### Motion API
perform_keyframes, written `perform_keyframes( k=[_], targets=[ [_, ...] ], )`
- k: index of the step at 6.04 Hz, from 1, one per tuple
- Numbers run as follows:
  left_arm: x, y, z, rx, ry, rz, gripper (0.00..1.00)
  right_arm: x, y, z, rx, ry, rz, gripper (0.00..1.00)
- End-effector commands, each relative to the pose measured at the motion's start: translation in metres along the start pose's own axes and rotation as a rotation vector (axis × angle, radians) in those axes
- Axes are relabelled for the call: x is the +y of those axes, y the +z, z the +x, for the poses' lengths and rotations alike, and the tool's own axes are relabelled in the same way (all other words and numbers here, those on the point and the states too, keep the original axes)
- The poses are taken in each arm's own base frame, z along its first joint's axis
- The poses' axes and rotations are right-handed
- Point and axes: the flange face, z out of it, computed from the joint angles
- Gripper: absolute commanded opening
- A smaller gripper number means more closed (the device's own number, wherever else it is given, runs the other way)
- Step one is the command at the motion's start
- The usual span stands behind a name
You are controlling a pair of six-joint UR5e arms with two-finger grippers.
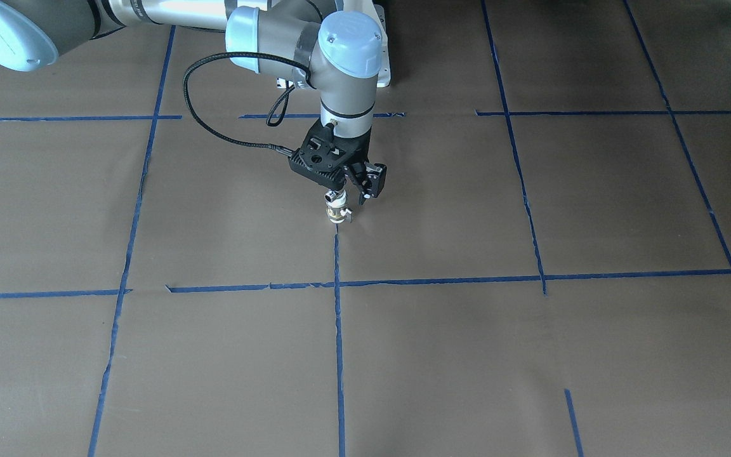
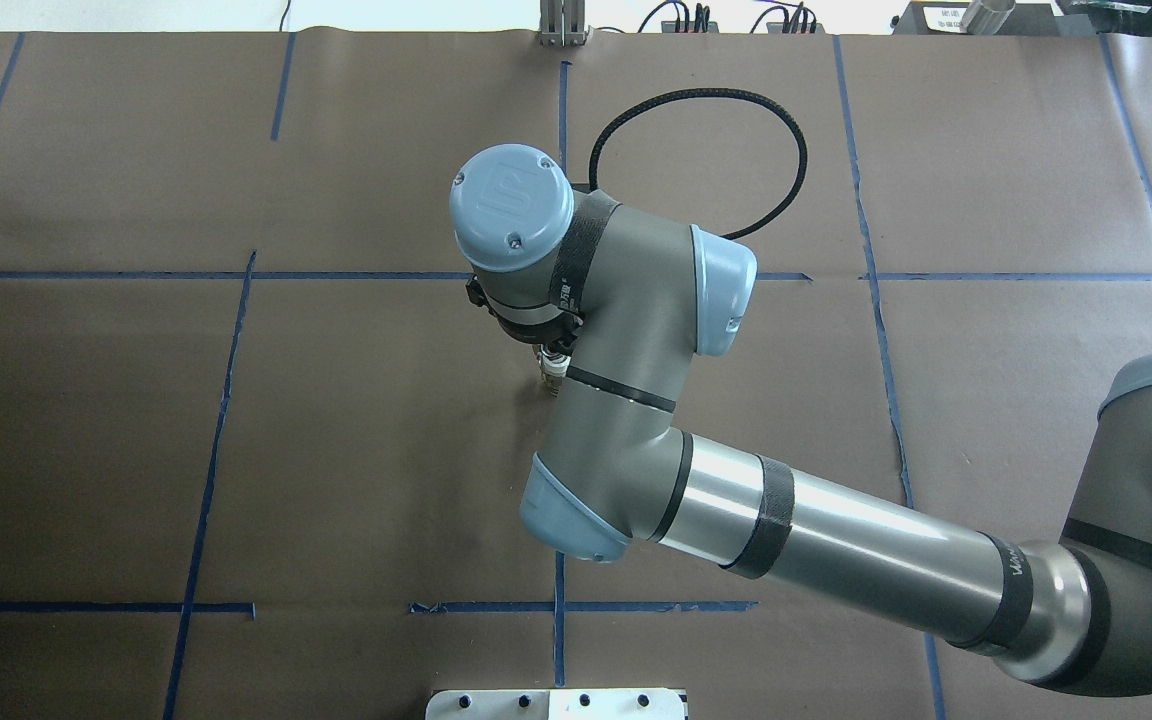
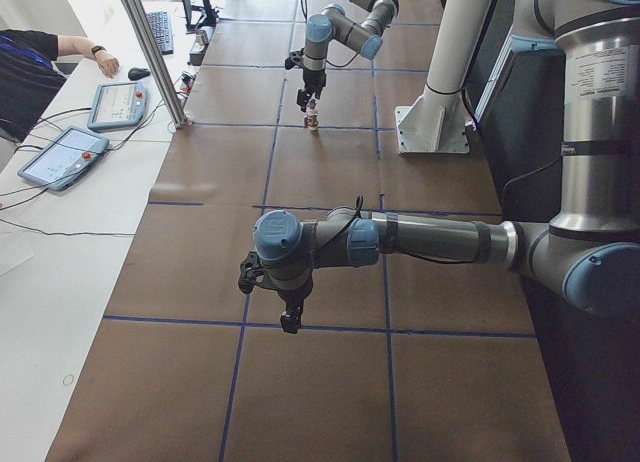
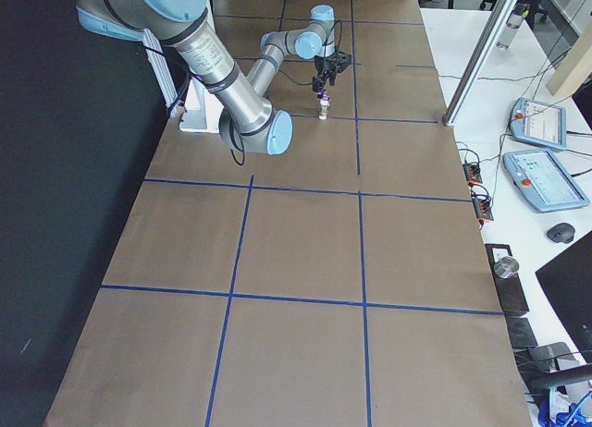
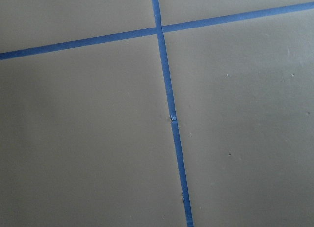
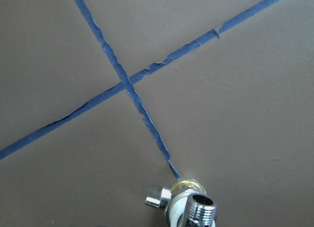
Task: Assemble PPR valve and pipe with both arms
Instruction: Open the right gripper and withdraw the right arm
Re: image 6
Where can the white brass PPR fitting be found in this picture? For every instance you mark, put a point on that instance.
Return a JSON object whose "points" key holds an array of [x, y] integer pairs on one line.
{"points": [[173, 199]]}

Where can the metal valve fitting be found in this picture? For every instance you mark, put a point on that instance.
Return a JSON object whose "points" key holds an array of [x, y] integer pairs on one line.
{"points": [[200, 211]]}

